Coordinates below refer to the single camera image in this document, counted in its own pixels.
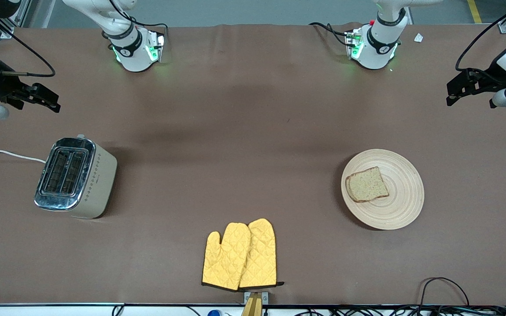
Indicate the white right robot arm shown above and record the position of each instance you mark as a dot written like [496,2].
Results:
[134,57]

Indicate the white table edge rail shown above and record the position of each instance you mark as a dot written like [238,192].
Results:
[59,310]

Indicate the small white paper scrap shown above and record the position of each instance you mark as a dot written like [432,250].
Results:
[418,38]

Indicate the yellow quilted mitt with thumb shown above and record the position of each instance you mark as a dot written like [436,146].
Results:
[224,259]

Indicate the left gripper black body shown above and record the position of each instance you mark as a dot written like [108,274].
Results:
[493,77]

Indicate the round light wooden plate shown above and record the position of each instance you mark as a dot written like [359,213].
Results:
[400,202]

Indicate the grey clamp with wooden bar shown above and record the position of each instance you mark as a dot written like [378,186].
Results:
[253,305]

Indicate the yellow quilted mitt black loop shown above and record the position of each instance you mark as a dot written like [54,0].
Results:
[259,254]

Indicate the beige chrome two-slot toaster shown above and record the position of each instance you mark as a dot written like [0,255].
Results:
[81,180]

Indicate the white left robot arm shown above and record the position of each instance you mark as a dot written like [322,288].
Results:
[376,52]

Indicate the brown table cover sheet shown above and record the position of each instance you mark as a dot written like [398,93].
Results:
[253,109]

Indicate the small blue object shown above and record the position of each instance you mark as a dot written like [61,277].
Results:
[214,313]

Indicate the brown bread slice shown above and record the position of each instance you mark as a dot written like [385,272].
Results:
[367,185]

